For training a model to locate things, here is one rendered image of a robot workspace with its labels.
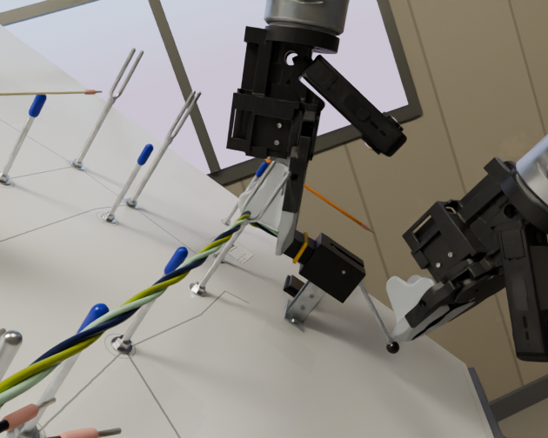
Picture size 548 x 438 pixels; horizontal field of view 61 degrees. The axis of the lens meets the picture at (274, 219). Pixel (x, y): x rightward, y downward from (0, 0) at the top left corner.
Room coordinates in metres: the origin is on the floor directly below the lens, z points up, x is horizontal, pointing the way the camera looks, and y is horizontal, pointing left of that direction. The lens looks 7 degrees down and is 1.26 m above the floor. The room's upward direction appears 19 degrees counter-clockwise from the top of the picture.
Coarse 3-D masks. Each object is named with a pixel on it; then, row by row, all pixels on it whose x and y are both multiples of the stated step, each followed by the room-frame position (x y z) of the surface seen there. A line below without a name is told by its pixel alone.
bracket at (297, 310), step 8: (304, 288) 0.50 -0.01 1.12; (312, 288) 0.48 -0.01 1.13; (296, 296) 0.50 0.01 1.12; (304, 296) 0.48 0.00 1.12; (312, 296) 0.50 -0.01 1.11; (320, 296) 0.48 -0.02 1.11; (288, 304) 0.50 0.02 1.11; (296, 304) 0.48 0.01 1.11; (304, 304) 0.48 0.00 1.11; (312, 304) 0.48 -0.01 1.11; (288, 312) 0.48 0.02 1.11; (296, 312) 0.48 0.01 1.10; (304, 312) 0.48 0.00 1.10; (288, 320) 0.47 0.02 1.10; (296, 320) 0.48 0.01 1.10
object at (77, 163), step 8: (128, 56) 0.48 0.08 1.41; (128, 64) 0.48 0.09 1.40; (136, 64) 0.49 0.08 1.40; (120, 72) 0.48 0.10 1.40; (128, 80) 0.50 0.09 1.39; (112, 88) 0.48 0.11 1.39; (120, 88) 0.50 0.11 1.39; (112, 96) 0.49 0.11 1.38; (112, 104) 0.50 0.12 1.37; (104, 112) 0.50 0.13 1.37; (96, 128) 0.50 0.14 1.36; (88, 144) 0.51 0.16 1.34; (80, 152) 0.51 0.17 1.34; (72, 160) 0.52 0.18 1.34; (80, 160) 0.51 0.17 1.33; (80, 168) 0.51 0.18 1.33
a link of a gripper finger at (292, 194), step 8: (304, 128) 0.44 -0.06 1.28; (304, 136) 0.42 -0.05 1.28; (304, 144) 0.42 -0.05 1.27; (296, 152) 0.42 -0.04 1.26; (304, 152) 0.42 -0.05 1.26; (296, 160) 0.42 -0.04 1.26; (304, 160) 0.42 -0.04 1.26; (296, 168) 0.42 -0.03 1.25; (304, 168) 0.42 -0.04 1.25; (296, 176) 0.44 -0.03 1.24; (288, 184) 0.43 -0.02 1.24; (296, 184) 0.42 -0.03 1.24; (288, 192) 0.43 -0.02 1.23; (296, 192) 0.43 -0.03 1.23; (288, 200) 0.43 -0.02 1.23; (296, 200) 0.43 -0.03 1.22; (288, 208) 0.43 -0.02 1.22; (296, 208) 0.43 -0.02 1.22
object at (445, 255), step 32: (480, 192) 0.41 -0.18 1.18; (512, 192) 0.37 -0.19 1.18; (416, 224) 0.44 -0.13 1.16; (448, 224) 0.41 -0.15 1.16; (480, 224) 0.41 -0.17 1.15; (512, 224) 0.39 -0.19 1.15; (544, 224) 0.36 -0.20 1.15; (416, 256) 0.44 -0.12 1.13; (448, 256) 0.42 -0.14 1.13; (480, 256) 0.40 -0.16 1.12; (480, 288) 0.40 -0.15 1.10
